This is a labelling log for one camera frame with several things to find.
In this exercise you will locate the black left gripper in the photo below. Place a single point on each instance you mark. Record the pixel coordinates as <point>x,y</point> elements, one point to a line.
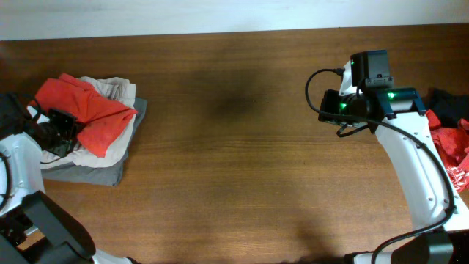
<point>69,130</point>

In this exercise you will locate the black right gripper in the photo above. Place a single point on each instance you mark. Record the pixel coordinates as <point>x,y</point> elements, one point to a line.
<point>326,112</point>

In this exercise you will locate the orange soccer t-shirt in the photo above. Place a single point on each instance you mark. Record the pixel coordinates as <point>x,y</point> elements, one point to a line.
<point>104,119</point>

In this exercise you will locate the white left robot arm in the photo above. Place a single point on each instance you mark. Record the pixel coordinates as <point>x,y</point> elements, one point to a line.
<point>34,229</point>

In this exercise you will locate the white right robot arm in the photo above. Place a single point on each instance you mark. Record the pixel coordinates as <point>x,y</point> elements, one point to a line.
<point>368,100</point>

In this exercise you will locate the grey folded garment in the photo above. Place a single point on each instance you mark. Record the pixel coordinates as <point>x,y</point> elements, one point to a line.
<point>81,166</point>

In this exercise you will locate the beige folded shorts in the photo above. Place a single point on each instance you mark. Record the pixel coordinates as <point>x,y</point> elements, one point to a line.
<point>119,89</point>

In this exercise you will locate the red patterned garment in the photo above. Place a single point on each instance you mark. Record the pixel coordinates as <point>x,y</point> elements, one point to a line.
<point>452,147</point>

